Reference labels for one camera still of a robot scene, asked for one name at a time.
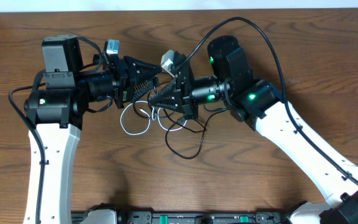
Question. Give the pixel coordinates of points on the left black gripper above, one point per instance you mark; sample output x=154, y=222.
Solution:
x=120, y=84

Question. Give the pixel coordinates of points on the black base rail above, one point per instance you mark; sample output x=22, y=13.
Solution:
x=107, y=213

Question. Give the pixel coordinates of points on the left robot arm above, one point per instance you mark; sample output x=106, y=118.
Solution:
x=60, y=96

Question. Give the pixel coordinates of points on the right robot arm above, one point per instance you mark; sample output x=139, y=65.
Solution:
x=260, y=105

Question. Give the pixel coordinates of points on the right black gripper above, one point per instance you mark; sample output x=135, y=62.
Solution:
x=184, y=99

